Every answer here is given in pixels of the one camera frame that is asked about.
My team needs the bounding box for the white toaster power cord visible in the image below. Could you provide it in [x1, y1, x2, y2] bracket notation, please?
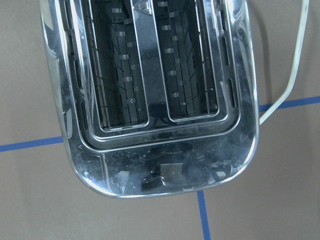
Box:
[258, 0, 309, 126]

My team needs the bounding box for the chrome two-slot toaster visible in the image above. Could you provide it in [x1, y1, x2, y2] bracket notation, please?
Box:
[39, 0, 259, 198]

